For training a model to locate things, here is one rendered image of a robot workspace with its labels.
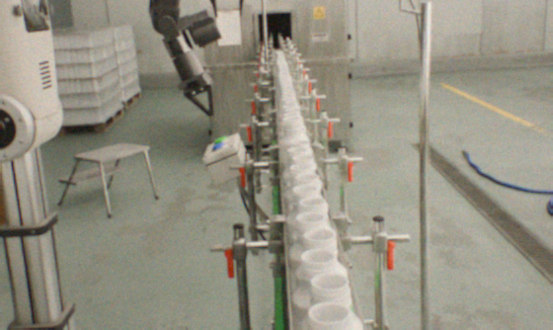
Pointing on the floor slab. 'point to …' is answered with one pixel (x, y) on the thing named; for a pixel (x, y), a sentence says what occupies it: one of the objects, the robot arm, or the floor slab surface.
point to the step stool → (105, 168)
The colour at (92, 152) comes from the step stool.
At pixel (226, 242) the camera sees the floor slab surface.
